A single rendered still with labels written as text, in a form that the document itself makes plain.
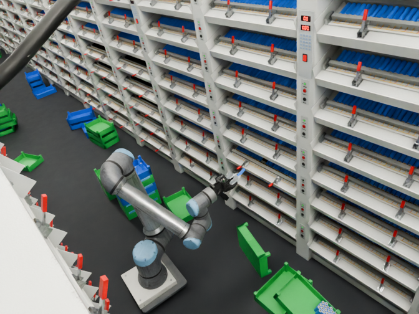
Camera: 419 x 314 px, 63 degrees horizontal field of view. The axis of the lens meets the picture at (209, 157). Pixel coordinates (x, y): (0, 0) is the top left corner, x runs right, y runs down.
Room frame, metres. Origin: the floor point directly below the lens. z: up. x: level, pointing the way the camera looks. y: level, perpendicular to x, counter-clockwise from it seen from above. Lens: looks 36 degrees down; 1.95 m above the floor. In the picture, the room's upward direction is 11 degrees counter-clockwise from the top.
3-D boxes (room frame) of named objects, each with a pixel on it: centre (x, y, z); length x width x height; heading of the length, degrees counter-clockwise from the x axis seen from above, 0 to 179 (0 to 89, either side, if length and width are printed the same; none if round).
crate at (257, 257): (1.42, -0.17, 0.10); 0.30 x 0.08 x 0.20; 17
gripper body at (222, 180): (1.48, -0.03, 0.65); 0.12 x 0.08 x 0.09; 125
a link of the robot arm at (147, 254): (1.37, 0.48, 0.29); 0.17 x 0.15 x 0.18; 155
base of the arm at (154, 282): (1.36, 0.50, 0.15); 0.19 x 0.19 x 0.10
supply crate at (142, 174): (2.16, 0.64, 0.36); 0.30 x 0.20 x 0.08; 117
